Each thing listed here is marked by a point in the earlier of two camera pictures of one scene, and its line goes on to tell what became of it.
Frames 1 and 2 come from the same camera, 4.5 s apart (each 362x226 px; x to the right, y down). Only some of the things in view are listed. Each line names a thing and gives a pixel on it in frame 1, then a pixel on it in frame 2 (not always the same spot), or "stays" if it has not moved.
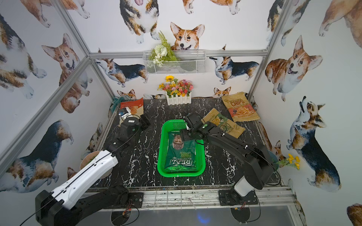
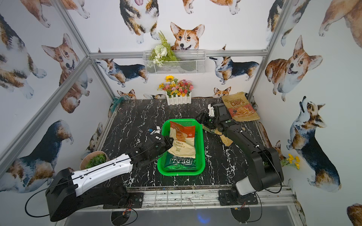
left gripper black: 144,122 to 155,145
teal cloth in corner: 116,100 stays
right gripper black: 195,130 to 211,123
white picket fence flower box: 177,92 stays
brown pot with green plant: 88,157 stays
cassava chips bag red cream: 135,108 to 184,140
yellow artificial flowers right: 291,161 stays
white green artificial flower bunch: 162,52 stays
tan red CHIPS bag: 240,108 stays
